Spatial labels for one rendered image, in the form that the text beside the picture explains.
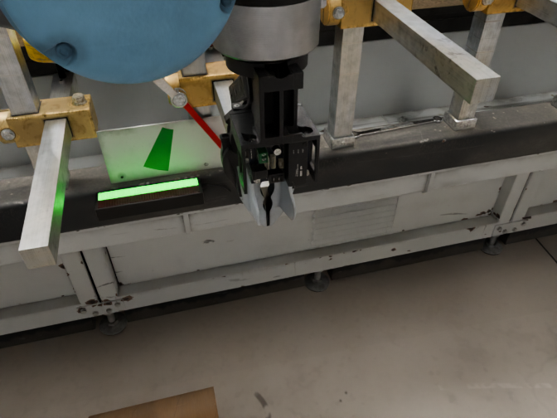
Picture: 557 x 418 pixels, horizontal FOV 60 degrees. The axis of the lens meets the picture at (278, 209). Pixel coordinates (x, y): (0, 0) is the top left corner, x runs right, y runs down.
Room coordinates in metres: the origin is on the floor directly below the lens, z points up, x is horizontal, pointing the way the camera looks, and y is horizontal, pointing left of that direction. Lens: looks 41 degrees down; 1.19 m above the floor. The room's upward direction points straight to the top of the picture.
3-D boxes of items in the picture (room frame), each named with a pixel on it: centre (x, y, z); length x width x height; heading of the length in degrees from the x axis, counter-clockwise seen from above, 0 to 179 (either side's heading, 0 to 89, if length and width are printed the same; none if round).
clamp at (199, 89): (0.70, 0.11, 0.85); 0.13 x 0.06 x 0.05; 105
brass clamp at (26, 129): (0.64, 0.35, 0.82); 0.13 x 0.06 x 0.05; 105
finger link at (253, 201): (0.39, 0.02, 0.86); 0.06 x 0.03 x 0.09; 14
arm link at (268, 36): (0.40, 0.01, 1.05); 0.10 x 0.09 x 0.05; 104
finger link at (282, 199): (0.39, -0.01, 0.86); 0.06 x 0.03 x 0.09; 14
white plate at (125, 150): (0.66, 0.15, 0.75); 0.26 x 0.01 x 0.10; 105
